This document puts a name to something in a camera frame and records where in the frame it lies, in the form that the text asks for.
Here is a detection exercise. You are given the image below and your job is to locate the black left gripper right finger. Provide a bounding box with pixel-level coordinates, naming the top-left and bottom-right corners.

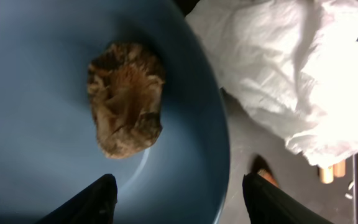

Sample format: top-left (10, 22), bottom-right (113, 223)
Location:
top-left (242, 173), bottom-right (331, 224)

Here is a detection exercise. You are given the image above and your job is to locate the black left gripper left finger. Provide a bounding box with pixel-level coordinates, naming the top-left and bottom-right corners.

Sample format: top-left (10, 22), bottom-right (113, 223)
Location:
top-left (37, 174), bottom-right (117, 224)

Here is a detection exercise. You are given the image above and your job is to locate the orange carrot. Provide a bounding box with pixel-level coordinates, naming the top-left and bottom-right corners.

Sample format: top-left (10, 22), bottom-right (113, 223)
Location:
top-left (257, 169), bottom-right (279, 187)

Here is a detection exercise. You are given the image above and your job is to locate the dark blue plate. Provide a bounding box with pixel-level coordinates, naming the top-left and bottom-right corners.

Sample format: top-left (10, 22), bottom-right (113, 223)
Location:
top-left (0, 1), bottom-right (230, 223)

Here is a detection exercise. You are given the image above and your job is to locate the brown dried mushroom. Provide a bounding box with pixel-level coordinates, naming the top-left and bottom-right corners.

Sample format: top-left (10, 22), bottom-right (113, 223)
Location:
top-left (86, 42), bottom-right (166, 159)

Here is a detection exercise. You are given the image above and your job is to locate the crumpled white napkin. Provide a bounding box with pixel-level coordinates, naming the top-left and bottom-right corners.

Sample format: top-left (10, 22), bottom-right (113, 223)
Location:
top-left (186, 0), bottom-right (358, 167)

